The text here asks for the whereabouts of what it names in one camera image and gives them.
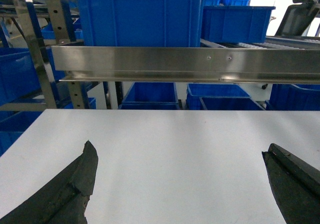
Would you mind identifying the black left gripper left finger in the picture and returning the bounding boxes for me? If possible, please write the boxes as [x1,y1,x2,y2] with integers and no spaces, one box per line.
[0,141,99,224]

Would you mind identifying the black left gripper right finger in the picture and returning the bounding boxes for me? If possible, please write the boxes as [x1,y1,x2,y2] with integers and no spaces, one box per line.
[261,143,320,224]

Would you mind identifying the stainless steel shelf rack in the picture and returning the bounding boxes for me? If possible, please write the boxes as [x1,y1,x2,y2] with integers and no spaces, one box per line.
[0,0,320,110]

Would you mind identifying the blue crate on shelf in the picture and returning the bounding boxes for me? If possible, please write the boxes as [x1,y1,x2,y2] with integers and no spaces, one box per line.
[77,0,204,48]

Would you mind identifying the blue bin lower right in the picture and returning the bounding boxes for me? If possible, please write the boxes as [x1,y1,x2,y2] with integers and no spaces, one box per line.
[265,84,320,111]

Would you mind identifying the blue bin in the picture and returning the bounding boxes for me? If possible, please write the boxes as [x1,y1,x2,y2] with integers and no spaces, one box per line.
[201,6,276,43]
[186,83,265,111]
[0,48,50,112]
[265,84,320,111]
[118,82,180,110]

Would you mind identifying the blue bin far left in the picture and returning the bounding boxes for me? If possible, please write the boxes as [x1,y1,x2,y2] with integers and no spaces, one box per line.
[0,48,50,112]

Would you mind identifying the blue bin lower left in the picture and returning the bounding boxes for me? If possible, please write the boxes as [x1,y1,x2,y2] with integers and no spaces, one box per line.
[118,82,180,110]

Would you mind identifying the blue bin lower centre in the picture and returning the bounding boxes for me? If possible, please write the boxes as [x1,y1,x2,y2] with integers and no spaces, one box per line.
[186,83,265,111]

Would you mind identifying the black mesh office chair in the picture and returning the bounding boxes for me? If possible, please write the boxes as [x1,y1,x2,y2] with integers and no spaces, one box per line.
[275,0,320,37]

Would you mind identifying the blue bin upper right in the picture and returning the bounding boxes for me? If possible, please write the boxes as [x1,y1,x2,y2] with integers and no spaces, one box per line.
[201,6,276,43]

